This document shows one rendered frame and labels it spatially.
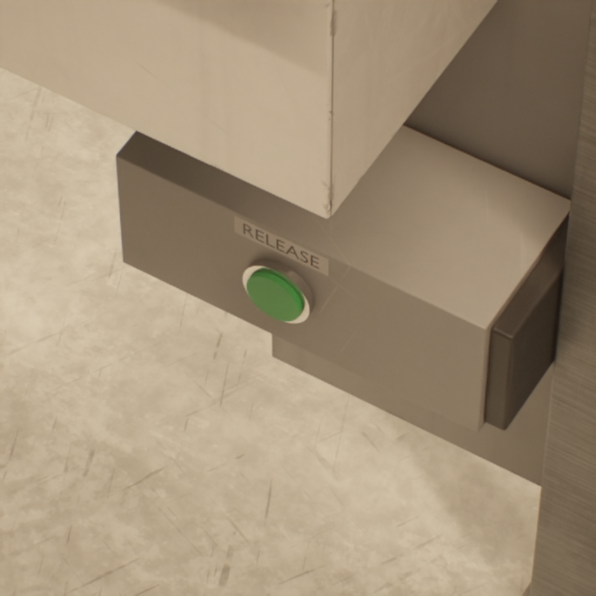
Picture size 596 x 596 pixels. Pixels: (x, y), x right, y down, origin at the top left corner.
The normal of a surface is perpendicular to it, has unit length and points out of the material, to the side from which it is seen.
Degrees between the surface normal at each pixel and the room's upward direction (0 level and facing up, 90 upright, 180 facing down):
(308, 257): 90
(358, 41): 90
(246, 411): 0
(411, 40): 90
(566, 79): 90
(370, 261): 0
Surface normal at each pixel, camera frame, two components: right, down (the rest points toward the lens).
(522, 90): -0.51, 0.68
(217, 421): 0.00, -0.62
